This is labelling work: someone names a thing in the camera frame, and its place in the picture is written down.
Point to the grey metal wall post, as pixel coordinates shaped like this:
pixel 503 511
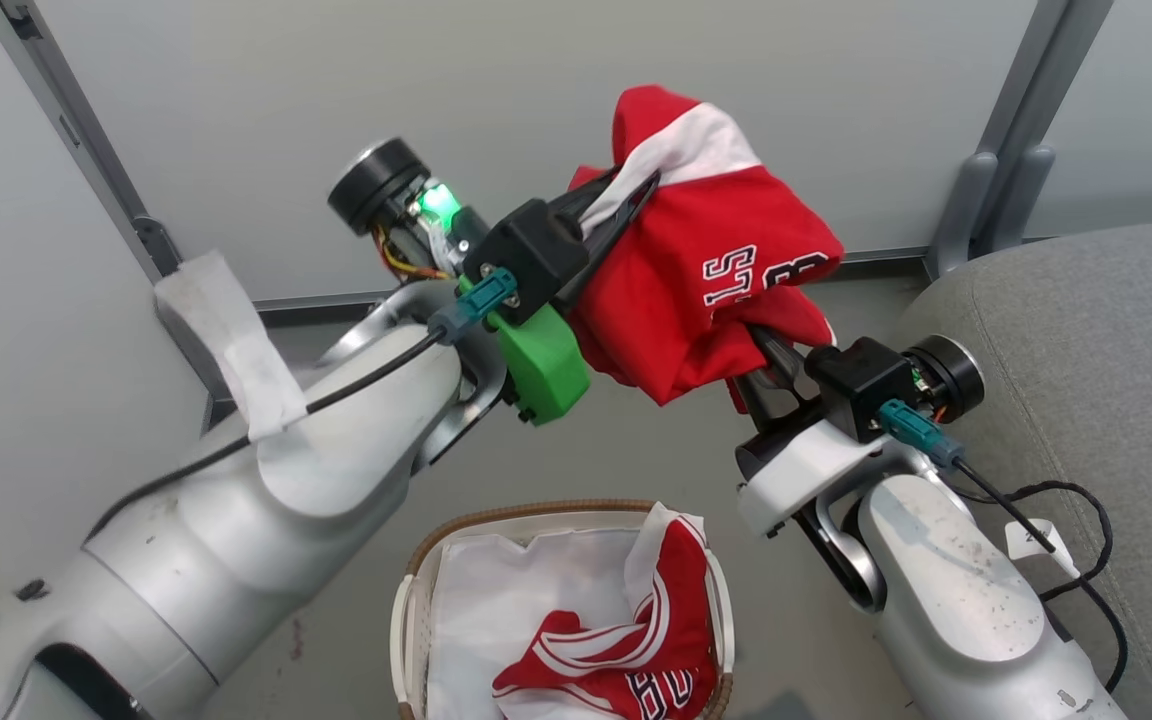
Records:
pixel 86 140

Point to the white garment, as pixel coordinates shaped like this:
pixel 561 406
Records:
pixel 496 600

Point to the grey metal post with bracket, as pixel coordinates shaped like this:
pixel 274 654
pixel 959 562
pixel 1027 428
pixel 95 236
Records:
pixel 1016 120

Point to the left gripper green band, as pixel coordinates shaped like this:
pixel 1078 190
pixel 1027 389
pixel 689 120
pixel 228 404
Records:
pixel 546 370

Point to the white wicker-rimmed laundry basket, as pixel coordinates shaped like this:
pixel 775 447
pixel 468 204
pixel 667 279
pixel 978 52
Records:
pixel 406 620

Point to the white cloth tape strip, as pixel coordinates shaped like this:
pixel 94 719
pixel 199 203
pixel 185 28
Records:
pixel 236 340

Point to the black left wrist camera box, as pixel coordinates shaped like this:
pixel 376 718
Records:
pixel 526 250

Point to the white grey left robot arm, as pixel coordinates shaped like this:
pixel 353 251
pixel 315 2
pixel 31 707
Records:
pixel 236 560

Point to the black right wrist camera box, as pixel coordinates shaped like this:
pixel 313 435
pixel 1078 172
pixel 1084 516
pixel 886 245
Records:
pixel 861 380

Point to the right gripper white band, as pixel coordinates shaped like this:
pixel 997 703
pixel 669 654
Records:
pixel 801 475

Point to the grey fabric sofa seat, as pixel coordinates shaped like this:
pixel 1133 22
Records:
pixel 1116 350

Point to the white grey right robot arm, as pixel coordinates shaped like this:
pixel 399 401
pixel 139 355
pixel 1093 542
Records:
pixel 946 600

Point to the red striped numbered jersey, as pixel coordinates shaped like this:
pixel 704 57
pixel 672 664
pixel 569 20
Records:
pixel 676 640

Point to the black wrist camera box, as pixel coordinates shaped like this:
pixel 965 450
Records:
pixel 526 250
pixel 861 380

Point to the red white lettered jersey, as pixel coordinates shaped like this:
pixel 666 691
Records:
pixel 696 230

